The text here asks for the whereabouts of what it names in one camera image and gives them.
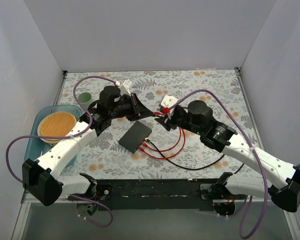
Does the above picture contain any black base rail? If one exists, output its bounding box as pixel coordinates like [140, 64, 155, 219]
[67, 177, 237, 218]

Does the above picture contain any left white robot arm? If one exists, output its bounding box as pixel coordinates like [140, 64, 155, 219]
[22, 86, 155, 206]

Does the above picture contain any black network switch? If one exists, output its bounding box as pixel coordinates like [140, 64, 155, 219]
[118, 121, 152, 154]

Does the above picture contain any orange woven plate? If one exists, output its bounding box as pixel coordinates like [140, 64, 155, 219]
[37, 111, 77, 137]

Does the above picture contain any green plastic cup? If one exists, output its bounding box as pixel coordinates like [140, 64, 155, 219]
[77, 92, 94, 109]

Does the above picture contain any floral tablecloth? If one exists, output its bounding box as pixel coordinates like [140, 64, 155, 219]
[58, 69, 260, 179]

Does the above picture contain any teal plastic tray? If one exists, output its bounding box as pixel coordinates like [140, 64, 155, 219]
[24, 104, 82, 160]

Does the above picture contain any red ethernet cable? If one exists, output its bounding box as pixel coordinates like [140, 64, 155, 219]
[138, 127, 187, 161]
[141, 127, 183, 153]

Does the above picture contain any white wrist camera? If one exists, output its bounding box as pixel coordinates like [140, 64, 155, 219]
[114, 79, 133, 96]
[159, 95, 178, 119]

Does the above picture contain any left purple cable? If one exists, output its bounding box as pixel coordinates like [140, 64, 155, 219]
[5, 76, 121, 228]

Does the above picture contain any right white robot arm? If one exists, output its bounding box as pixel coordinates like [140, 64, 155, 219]
[156, 95, 300, 213]

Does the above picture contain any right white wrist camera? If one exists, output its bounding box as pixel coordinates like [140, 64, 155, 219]
[159, 95, 178, 119]

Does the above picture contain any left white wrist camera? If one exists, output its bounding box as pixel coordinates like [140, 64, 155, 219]
[114, 79, 133, 96]

